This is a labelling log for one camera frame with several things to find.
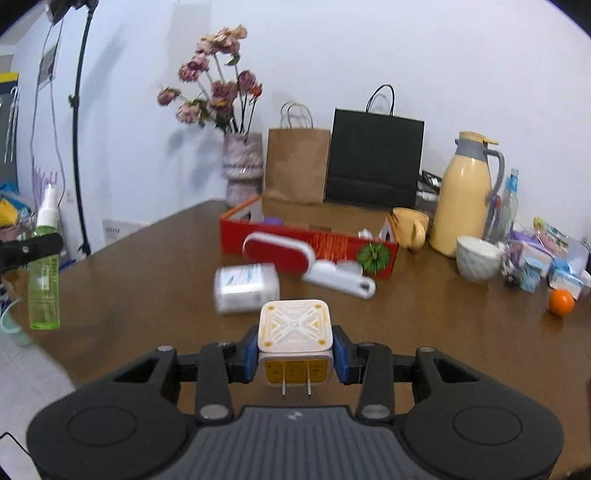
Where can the white yellow power adapter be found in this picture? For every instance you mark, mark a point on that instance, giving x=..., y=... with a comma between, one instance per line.
x=295, y=343

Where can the black paper bag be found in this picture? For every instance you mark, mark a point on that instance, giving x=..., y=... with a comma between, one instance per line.
x=375, y=155

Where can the purple plastic bag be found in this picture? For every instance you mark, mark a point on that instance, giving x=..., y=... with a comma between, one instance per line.
x=541, y=247

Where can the clear plastic water bottle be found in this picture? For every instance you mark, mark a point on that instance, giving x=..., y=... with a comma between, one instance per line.
x=507, y=211

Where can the blue tissue packet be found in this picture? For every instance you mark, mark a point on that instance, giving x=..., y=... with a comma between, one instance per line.
x=562, y=277

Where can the green plastic basin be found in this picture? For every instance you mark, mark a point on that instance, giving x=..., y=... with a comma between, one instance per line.
x=7, y=323

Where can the brown paper bag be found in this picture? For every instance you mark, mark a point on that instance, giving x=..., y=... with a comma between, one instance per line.
x=297, y=157

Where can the yellow thermos jug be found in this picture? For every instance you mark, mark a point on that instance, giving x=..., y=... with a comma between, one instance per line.
x=472, y=178

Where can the red white lint brush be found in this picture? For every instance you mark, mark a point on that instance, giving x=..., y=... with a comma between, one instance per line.
x=296, y=257

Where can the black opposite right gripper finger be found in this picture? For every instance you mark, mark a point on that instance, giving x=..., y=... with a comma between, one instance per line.
x=15, y=254

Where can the white tissue pack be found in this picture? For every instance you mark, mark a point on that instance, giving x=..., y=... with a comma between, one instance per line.
x=245, y=288

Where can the white wall calendar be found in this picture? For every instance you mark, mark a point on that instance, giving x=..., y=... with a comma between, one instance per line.
x=114, y=230

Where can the green spray bottle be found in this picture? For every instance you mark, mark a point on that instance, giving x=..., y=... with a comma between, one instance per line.
x=43, y=285

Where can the pink flower bouquet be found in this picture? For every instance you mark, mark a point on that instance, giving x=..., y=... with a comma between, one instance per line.
x=226, y=95

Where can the orange fruit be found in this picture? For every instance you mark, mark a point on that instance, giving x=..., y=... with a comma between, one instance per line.
x=561, y=303

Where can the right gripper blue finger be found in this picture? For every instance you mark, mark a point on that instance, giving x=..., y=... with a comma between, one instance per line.
x=219, y=365
x=370, y=365

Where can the pink mottled ceramic vase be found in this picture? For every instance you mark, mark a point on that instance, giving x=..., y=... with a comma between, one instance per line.
x=243, y=167

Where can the purple round lid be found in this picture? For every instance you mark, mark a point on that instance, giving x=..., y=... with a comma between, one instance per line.
x=273, y=221

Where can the red cardboard box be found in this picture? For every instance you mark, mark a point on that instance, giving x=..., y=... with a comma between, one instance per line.
x=335, y=232

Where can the yellow ceramic mug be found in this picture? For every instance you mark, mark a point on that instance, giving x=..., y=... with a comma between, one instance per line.
x=411, y=227

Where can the white textured bowl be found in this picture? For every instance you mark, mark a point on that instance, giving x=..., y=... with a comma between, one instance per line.
x=477, y=260

